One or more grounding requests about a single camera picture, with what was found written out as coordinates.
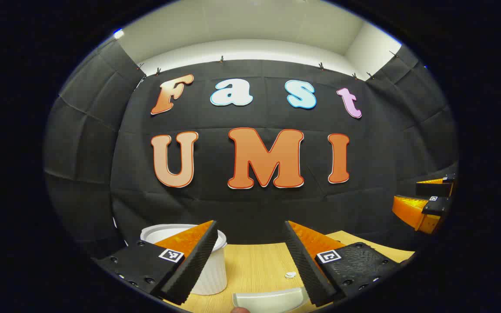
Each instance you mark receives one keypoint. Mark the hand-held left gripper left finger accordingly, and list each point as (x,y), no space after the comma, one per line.
(194,265)

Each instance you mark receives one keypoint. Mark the white paper ball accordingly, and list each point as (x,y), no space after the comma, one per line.
(290,274)

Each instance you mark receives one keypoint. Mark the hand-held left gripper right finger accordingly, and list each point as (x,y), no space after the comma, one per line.
(305,265)

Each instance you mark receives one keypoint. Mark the ceiling light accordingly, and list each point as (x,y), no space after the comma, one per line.
(118,33)

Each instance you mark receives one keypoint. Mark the white plastic dustpan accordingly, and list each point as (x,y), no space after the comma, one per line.
(268,300)

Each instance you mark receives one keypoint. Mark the wooden desktop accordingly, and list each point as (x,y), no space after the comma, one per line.
(255,265)

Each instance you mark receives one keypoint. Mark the white ribbed garbage bin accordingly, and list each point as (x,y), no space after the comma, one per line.
(211,274)

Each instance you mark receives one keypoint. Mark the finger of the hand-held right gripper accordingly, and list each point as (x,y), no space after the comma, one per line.
(433,189)
(435,206)

